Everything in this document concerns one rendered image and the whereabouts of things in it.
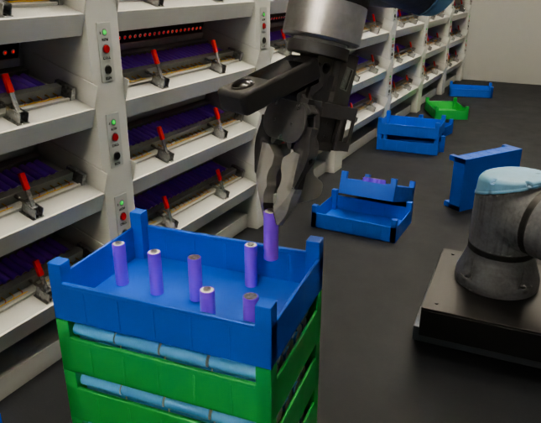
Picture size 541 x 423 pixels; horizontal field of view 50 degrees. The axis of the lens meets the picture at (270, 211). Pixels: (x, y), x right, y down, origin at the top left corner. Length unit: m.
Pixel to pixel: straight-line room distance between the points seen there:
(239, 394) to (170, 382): 0.09
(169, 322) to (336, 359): 0.73
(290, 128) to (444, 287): 0.85
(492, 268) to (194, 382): 0.85
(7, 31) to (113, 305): 0.60
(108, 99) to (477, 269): 0.91
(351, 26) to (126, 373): 0.50
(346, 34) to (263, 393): 0.41
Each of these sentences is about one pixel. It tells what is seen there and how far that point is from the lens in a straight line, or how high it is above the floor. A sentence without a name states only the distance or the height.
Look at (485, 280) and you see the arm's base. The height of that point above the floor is 0.17.
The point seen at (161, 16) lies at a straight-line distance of 1.48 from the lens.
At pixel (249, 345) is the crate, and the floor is 0.43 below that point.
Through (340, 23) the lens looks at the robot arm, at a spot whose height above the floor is 0.76.
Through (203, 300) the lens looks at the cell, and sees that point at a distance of 0.70.
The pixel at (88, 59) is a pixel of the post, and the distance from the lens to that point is 1.30.
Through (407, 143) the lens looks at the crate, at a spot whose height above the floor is 0.04.
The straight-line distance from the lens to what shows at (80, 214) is 1.34.
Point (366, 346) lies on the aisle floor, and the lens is 1.44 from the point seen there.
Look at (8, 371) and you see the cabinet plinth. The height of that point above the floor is 0.05.
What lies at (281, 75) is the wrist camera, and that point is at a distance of 0.64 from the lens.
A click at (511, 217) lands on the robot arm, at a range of 1.35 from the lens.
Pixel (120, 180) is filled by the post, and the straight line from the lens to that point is 1.40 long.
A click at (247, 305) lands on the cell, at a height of 0.46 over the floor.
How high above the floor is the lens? 0.81
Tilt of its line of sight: 22 degrees down
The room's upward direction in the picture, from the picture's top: straight up
